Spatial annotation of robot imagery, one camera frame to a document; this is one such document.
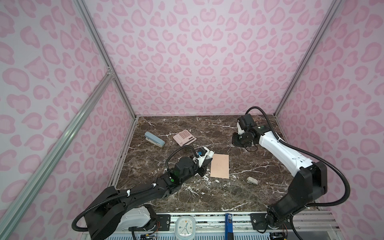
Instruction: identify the peach paper envelope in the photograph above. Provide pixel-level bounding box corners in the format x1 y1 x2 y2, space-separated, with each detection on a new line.
211 154 230 179

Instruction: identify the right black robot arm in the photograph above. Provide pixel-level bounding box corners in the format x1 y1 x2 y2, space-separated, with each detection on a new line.
232 106 351 230

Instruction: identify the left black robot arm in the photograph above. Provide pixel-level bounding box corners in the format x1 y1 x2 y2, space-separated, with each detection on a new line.
72 145 214 240

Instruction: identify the pink calculator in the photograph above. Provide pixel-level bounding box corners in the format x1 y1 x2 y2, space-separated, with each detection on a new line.
173 130 196 147

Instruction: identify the small beige eraser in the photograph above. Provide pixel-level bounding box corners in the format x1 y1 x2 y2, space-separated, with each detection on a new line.
247 177 259 185

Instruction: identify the grey blue stapler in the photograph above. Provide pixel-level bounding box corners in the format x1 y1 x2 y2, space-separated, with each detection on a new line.
145 132 165 148

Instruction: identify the white analog clock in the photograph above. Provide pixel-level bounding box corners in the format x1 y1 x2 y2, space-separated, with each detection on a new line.
175 216 196 240

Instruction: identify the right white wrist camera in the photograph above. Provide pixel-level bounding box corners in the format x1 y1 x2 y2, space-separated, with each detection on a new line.
237 122 245 135

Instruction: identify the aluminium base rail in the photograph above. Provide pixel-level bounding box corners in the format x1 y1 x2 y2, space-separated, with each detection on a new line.
80 211 343 240

